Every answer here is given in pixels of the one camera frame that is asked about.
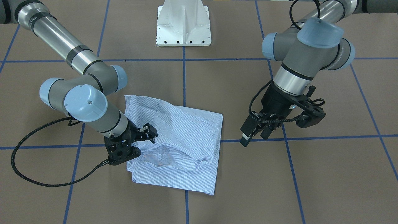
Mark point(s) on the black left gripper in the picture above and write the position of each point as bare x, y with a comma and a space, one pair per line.
275, 100

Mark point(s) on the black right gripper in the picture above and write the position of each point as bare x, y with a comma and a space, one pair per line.
134, 132

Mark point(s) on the blue striped button shirt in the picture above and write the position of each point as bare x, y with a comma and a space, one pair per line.
185, 154

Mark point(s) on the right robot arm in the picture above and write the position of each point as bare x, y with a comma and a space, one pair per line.
83, 98

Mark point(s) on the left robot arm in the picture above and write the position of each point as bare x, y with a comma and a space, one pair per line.
308, 46

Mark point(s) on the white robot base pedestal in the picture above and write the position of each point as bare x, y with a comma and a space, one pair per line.
183, 23

